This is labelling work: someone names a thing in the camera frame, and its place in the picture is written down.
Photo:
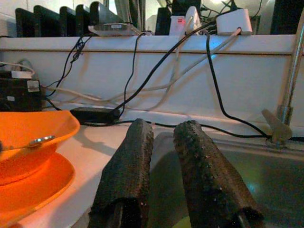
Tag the flat black power brick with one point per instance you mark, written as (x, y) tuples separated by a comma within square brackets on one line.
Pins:
[(95, 114)]

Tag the white power adapter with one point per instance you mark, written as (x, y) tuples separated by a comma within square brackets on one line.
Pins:
[(234, 22)]

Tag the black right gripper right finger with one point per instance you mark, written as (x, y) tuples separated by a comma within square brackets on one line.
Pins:
[(209, 180)]

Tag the black box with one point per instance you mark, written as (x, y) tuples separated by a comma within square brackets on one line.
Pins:
[(162, 21)]

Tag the orange plastic bowl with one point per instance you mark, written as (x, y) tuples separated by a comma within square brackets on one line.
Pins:
[(35, 123)]

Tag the black flat panel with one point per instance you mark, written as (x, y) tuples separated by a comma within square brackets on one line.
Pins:
[(287, 16)]

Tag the silver metal spoon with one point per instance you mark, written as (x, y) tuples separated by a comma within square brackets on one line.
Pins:
[(41, 140)]

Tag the black power adapter stack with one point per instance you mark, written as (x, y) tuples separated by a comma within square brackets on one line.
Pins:
[(19, 95)]

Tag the chrome kitchen faucet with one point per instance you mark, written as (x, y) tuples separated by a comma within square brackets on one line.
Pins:
[(278, 128)]

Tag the flat silver drive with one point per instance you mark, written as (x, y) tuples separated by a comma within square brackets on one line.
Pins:
[(114, 29)]

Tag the orange plastic plate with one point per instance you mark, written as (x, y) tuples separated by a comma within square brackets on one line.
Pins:
[(35, 192)]

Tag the stainless steel sink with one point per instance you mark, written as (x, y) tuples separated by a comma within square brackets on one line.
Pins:
[(273, 178)]

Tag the white plug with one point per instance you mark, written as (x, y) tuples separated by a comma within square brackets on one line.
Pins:
[(192, 19)]

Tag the white box with red light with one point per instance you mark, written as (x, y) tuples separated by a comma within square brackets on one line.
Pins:
[(177, 25)]

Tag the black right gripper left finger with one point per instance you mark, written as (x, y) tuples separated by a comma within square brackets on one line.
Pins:
[(128, 175)]

